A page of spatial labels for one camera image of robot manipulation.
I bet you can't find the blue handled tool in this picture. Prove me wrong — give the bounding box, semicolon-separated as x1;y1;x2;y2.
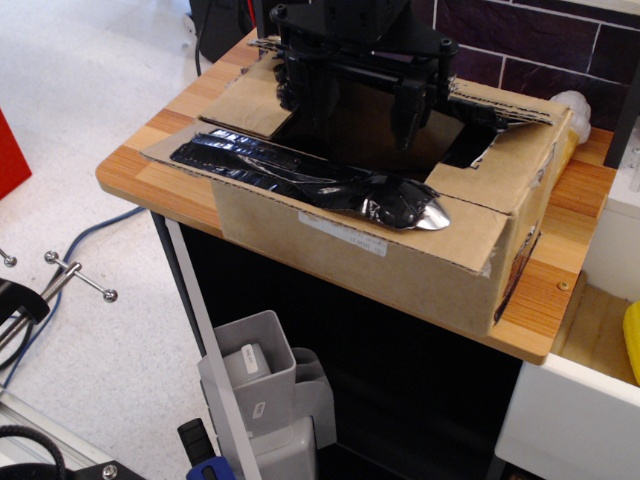
177;418;236;480

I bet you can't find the aluminium frame rail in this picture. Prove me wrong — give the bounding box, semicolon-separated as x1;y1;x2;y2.
1;390;141;479

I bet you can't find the yellow object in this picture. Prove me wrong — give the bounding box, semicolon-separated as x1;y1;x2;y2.
623;302;640;383

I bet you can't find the black coiled cable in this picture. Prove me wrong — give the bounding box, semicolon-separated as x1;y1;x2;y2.
0;424;66;480

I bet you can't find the white drawer unit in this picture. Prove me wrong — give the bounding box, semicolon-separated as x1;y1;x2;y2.
496;141;639;479

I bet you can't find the black device with cables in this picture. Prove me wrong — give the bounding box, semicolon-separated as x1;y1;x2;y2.
189;0;256;76

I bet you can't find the grey square bin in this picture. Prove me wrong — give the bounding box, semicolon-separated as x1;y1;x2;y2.
213;310;295;449

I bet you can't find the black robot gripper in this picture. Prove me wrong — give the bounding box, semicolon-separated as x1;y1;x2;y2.
269;1;459;156

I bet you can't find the red box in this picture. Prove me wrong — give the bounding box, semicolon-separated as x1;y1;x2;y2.
0;113;32;199

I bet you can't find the metal bar clamp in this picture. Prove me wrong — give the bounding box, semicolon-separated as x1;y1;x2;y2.
1;241;119;371

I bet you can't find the taped brown cardboard box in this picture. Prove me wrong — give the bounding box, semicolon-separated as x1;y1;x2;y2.
140;33;574;337

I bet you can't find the blue cable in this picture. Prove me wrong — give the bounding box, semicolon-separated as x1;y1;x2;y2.
0;204;149;391

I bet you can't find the grey plastic container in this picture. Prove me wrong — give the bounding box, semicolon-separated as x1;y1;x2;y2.
251;348;337;479

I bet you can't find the white plastic bag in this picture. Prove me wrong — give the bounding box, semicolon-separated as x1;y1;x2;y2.
551;90;591;145

